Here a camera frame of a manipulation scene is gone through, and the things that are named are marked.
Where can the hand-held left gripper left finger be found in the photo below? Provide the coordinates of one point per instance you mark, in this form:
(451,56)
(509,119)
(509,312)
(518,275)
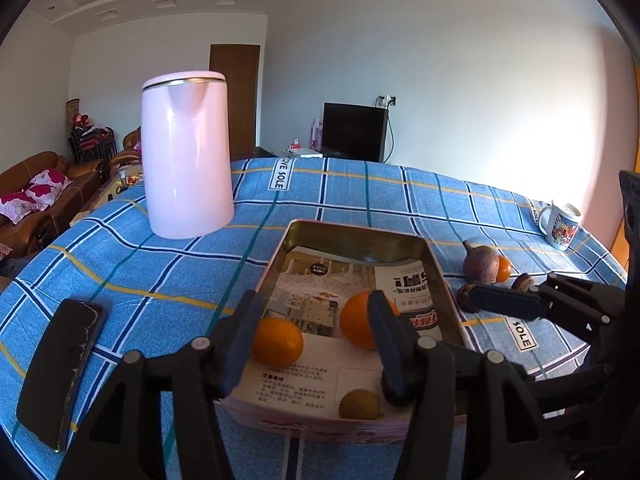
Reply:
(239,347)

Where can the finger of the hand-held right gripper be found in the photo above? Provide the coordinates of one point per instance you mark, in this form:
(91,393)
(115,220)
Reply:
(575,385)
(505,301)

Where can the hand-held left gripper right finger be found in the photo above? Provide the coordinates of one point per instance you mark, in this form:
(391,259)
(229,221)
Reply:
(387,345)

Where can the large orange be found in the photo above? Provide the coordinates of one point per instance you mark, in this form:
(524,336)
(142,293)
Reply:
(277,342)
(357,320)

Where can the brown chestnut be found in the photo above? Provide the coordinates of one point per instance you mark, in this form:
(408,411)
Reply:
(522,281)
(466,297)

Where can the rectangular metal tin tray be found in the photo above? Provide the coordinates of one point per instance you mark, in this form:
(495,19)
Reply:
(360,240)

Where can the small orange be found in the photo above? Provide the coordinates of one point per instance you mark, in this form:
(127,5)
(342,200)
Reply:
(504,269)

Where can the purple round fruit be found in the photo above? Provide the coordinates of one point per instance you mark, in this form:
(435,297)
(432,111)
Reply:
(479,264)

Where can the green-brown kiwi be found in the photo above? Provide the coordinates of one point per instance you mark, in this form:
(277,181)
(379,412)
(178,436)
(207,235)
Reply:
(359,405)

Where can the printed paper sheet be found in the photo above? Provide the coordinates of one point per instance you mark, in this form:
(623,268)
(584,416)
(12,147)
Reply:
(320,385)

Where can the white printed mug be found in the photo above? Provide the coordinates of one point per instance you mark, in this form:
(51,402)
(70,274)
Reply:
(562,227)

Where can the blue plaid tablecloth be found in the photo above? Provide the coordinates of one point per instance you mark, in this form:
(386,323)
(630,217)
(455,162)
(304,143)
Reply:
(150,270)

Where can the black smartphone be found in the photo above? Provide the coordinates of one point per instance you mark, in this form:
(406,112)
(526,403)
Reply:
(57,375)

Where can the pale pink electric kettle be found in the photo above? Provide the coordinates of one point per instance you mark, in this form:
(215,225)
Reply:
(185,160)

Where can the wooden coffee table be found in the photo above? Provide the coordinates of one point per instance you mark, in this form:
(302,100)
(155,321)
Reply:
(107,195)

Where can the white television stand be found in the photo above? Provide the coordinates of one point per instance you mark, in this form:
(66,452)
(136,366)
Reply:
(302,152)

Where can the black television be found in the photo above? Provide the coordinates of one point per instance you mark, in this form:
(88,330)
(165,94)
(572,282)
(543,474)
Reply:
(354,132)

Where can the pink bottle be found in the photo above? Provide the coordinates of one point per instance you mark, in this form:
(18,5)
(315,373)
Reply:
(316,134)

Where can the brown leather armchair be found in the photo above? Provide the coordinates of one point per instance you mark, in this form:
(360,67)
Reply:
(125,155)

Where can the brown leather sofa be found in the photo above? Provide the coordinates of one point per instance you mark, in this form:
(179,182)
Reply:
(65,195)

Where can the brown wooden door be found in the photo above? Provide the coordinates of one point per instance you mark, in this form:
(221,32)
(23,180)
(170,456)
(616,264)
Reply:
(242,100)

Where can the stacked black chairs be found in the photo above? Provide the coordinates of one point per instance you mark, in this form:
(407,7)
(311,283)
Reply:
(92,142)

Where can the floral pink pillow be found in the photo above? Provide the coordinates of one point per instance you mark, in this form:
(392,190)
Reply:
(35,192)

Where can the white wall outlet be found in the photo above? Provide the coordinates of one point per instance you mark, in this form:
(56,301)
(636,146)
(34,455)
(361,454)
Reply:
(387,100)

